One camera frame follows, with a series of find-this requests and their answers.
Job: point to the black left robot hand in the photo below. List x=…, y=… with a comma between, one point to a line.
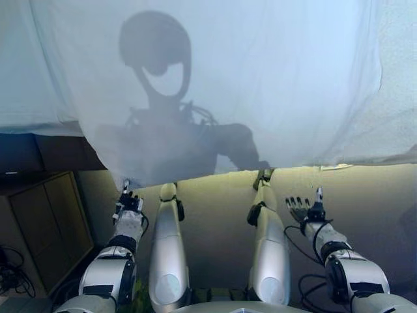
x=130, y=203

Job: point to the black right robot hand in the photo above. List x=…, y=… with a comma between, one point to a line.
x=301, y=212

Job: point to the white duvet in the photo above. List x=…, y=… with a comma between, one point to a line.
x=260, y=81

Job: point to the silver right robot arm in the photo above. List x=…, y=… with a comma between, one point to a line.
x=352, y=267

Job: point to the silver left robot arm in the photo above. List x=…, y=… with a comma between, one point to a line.
x=110, y=267

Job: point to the white bed sheet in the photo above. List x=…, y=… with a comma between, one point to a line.
x=23, y=65

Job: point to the silver right robot leg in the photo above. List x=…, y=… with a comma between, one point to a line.
x=270, y=254

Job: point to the silver robot leg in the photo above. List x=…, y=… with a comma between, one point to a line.
x=270, y=254
x=167, y=254

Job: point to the silver left robot leg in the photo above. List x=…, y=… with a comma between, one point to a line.
x=167, y=254

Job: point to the brown wooden cabinet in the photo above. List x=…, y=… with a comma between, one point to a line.
x=49, y=228

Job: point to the silver robot torso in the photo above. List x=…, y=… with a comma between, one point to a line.
x=228, y=309

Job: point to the dark brown bed frame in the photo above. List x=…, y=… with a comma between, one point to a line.
x=58, y=153

